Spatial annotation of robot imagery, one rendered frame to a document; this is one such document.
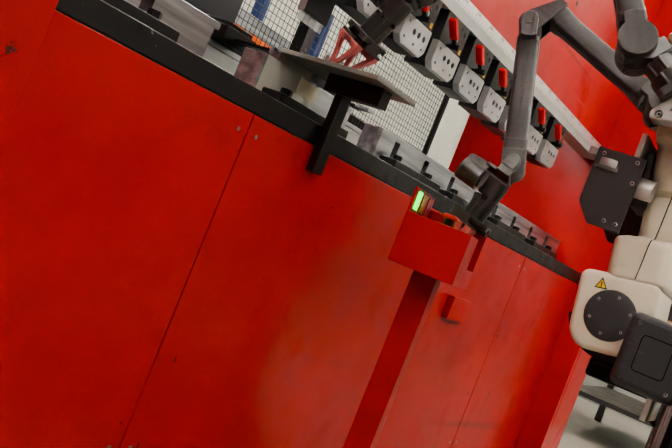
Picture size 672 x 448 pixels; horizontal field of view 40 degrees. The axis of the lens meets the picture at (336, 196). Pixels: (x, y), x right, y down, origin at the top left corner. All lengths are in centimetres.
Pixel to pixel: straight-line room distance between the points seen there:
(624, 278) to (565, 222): 208
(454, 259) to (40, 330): 93
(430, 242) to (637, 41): 62
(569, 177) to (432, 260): 203
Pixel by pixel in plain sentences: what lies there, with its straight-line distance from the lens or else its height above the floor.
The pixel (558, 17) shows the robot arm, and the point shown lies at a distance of 243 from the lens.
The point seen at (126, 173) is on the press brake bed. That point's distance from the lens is 161.
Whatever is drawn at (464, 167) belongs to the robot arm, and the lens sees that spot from 226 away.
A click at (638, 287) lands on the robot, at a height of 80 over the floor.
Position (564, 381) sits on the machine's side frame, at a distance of 396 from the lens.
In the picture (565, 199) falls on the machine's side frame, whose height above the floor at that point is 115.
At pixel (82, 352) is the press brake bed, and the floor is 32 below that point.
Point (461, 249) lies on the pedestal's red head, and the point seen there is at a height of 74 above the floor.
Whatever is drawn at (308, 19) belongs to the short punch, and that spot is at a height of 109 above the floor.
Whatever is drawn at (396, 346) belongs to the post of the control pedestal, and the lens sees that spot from 219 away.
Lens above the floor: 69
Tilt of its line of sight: 2 degrees up
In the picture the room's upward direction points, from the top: 22 degrees clockwise
